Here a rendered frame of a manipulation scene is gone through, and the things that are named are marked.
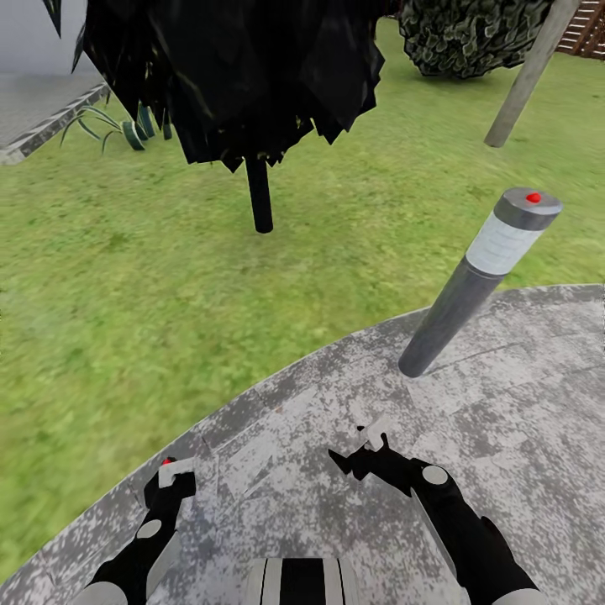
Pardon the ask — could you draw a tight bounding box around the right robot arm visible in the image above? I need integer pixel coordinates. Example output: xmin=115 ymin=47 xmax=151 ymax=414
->
xmin=329 ymin=413 xmax=550 ymax=605

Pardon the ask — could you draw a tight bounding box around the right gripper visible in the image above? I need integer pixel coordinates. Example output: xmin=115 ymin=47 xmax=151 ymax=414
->
xmin=329 ymin=433 xmax=401 ymax=485

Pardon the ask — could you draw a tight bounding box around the robot trunk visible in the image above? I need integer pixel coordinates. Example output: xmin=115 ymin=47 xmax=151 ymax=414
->
xmin=243 ymin=558 xmax=362 ymax=605

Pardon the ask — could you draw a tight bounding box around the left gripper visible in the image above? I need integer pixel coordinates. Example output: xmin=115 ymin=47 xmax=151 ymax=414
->
xmin=144 ymin=472 xmax=196 ymax=509

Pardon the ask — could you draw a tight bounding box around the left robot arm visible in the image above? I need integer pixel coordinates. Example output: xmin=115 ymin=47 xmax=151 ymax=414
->
xmin=67 ymin=457 xmax=201 ymax=605

